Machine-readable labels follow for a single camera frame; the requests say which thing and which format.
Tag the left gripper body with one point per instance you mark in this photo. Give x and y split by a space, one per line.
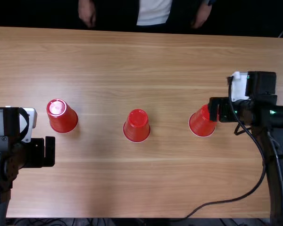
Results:
36 153

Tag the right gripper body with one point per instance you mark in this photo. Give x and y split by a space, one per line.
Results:
226 110

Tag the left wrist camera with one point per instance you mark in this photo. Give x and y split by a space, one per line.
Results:
31 117

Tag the red cup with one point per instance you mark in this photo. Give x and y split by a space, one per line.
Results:
200 124
62 117
136 127

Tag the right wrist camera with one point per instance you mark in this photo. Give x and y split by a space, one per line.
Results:
239 87

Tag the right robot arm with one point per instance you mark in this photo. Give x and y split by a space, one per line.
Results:
281 113

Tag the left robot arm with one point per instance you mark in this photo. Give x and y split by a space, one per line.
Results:
0 150

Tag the person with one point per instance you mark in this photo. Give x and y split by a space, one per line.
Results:
153 11

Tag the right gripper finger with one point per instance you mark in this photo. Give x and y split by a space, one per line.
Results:
213 109

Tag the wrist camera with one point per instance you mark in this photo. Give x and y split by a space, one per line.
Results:
239 87
31 117

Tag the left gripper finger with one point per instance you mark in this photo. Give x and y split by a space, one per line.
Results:
50 150

